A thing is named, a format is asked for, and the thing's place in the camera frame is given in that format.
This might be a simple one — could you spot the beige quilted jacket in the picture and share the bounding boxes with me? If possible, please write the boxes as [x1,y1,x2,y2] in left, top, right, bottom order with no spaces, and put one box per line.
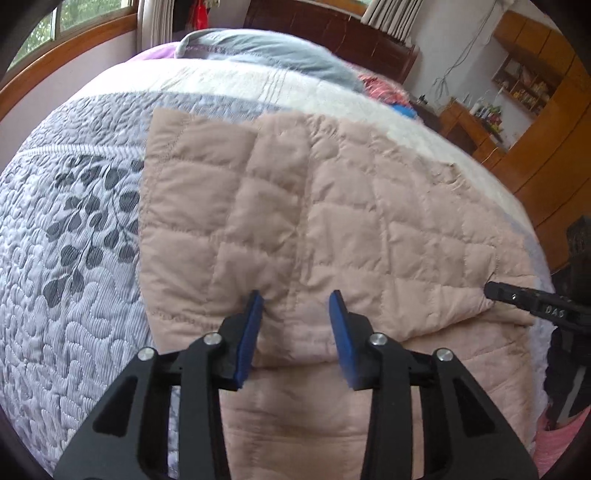
[137,107,557,480]

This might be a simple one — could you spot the purple pillow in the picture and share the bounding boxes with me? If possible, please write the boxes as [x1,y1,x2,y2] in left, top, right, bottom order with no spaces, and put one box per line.
[131,42,183,63]

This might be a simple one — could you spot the grey pillow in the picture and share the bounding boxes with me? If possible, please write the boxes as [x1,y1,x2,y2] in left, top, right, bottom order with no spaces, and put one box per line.
[175,28,365,93]

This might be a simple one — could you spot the wooden desk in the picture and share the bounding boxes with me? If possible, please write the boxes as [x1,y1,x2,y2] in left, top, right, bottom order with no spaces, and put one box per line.
[438,99,505,163]

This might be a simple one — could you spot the group of bottles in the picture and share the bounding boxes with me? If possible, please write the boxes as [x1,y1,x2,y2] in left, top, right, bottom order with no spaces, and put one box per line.
[471,95,505,136]

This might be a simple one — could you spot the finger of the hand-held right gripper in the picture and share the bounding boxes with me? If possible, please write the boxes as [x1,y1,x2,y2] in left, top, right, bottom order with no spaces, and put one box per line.
[484,281,539,315]

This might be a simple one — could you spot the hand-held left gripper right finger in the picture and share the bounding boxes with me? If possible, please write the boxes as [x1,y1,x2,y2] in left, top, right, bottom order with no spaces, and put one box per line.
[328,290,541,480]

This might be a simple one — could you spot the wooden wall shelf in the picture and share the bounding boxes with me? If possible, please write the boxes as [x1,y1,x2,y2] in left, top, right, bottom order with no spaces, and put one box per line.
[494,65,555,112]

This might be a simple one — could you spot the wooden wardrobe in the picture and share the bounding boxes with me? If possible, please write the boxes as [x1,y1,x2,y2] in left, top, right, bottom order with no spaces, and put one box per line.
[489,9,591,274]

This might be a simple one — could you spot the thin wall cable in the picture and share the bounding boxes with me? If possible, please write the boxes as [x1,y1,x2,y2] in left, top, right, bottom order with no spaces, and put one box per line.
[431,0,495,100]

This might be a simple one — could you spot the wooden framed window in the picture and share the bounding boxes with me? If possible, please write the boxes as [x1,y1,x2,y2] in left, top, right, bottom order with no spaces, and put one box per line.
[0,0,144,114]

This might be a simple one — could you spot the grey leaf-print quilted bedspread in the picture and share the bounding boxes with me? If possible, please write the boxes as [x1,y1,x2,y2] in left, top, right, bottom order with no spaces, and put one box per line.
[0,60,561,480]

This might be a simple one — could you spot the beige striped curtain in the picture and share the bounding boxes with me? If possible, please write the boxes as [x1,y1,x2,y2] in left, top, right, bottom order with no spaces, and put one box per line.
[139,0,195,48]
[360,0,423,45]

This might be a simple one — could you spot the pink floral cloth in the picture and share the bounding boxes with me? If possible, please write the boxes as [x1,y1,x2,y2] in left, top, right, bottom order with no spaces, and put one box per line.
[358,74,414,118]

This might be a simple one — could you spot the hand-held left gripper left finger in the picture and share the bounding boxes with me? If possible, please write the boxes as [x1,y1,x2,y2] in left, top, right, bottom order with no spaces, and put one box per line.
[53,290,266,480]

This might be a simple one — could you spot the pink knitted cloth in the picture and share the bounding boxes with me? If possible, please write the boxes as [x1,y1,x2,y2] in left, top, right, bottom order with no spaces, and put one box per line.
[533,406,583,480]

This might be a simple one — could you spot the dark wooden headboard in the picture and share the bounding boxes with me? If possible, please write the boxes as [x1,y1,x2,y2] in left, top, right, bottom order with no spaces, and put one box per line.
[242,0,421,84]

